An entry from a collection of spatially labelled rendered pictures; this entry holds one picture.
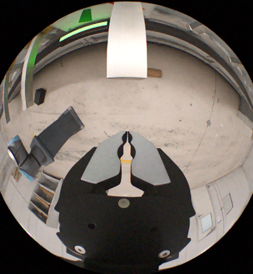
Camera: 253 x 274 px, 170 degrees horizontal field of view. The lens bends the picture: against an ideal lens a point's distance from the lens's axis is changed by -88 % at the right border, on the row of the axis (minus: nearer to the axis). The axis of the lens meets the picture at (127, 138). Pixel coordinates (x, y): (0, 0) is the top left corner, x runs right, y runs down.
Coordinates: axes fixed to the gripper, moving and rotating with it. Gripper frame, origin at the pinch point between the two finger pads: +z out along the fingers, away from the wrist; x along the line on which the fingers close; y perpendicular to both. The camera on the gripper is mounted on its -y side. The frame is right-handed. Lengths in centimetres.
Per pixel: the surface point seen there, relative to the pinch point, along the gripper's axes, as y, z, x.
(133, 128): 42, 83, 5
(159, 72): -20, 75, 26
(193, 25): -33.9, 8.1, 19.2
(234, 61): -33, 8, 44
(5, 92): -20, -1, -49
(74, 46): -56, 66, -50
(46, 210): 219, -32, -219
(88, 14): -31.4, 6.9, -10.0
